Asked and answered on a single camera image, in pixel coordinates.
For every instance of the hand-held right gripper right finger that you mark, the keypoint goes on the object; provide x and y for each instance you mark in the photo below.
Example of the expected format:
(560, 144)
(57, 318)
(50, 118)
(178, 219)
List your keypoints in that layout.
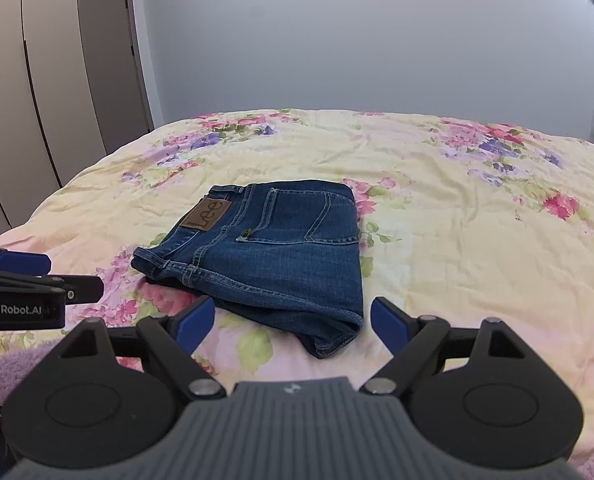
(390, 322)

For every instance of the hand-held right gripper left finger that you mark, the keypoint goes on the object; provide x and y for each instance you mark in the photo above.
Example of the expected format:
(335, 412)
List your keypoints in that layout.
(195, 323)

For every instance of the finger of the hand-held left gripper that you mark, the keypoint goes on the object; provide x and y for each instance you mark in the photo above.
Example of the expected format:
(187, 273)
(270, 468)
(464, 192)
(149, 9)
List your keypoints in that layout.
(77, 291)
(17, 261)

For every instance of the blue denim pants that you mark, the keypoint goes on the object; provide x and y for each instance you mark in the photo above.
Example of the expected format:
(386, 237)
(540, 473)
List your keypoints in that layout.
(272, 250)

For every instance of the floral yellow bedspread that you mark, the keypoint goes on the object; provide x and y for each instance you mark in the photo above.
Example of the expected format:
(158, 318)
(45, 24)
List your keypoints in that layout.
(477, 240)

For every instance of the grey wardrobe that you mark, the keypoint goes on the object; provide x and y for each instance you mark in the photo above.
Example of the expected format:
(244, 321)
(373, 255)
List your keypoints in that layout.
(22, 100)

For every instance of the grey door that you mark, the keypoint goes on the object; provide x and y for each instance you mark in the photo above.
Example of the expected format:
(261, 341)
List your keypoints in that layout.
(114, 65)

